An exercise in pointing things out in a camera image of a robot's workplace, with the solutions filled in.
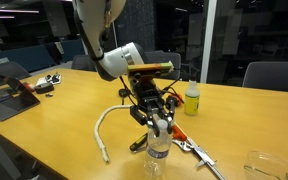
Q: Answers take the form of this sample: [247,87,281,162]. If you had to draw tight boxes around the grey chair left back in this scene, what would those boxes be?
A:
[71,55,96,71]

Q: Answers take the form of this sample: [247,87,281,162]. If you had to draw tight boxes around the black mouse with cable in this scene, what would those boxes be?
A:
[118,89,130,97]

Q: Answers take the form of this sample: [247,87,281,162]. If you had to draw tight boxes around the orange black tape measure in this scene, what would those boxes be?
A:
[169,94,183,107]

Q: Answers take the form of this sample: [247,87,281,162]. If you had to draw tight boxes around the clear plastic water bottle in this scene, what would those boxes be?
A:
[144,119,172,179]

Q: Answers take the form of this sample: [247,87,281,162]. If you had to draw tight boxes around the wrist camera green tan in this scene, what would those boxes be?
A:
[127,62,174,79]

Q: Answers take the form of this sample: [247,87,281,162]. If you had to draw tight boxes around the dark grey laptop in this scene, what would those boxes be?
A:
[0,75,40,121]

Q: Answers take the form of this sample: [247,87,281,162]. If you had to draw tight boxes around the silver pliers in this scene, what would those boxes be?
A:
[172,138,193,152]

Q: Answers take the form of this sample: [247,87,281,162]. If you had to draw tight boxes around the white window pillar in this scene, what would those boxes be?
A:
[200,0,217,83]

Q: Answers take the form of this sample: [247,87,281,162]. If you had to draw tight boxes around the grey chair far left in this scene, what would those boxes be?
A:
[0,61,30,86]

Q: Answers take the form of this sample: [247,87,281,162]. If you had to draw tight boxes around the white rope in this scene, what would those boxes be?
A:
[93,104,133,164]

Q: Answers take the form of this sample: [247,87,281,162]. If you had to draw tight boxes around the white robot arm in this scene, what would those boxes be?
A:
[72,0,174,136]

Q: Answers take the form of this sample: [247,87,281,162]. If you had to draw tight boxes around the orange handled metal tool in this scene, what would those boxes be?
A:
[172,125,187,141]

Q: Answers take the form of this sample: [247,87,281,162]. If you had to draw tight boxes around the white bottle yellow label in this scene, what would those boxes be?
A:
[184,80,200,116]

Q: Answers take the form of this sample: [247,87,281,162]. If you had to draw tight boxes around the grey chair centre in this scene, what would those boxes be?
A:
[145,51,181,80]

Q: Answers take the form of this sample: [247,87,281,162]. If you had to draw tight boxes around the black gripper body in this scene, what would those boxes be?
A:
[130,79,175,125]

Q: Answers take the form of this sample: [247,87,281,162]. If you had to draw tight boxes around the black case on table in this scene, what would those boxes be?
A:
[35,83,54,94]

